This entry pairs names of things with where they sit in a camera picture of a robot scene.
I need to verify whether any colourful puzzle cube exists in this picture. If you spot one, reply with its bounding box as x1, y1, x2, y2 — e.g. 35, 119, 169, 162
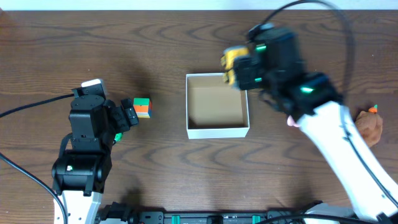
133, 98, 152, 118

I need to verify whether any green round disc toy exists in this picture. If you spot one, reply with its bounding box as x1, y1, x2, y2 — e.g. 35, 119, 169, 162
114, 133, 123, 144

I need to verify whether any yellow grey toy truck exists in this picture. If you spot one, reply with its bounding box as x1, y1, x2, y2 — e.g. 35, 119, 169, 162
221, 45, 249, 85

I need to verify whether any pink pig figurine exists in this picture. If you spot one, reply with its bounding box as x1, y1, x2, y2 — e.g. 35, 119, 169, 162
287, 116, 300, 128

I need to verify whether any brown plush toy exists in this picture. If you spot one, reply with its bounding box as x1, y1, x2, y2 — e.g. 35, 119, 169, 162
354, 105, 383, 147

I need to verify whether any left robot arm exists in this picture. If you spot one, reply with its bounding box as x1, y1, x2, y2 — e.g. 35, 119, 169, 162
52, 95, 139, 223

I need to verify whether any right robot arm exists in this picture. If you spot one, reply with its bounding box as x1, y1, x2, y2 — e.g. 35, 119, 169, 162
225, 24, 397, 223

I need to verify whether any white cardboard box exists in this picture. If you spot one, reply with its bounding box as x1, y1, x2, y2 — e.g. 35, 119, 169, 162
185, 73, 250, 139

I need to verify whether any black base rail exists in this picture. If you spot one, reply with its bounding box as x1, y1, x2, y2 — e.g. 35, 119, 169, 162
99, 202, 398, 224

